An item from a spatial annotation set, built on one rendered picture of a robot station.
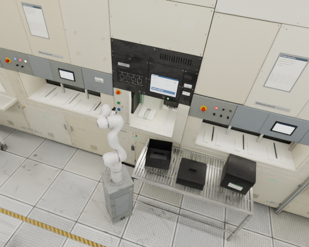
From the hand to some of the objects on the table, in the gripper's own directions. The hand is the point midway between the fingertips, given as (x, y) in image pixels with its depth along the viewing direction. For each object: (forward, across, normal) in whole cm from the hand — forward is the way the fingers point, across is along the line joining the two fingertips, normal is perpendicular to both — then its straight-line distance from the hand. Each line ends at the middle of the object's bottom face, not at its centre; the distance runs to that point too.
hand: (114, 109), depth 242 cm
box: (-16, -150, +44) cm, 157 cm away
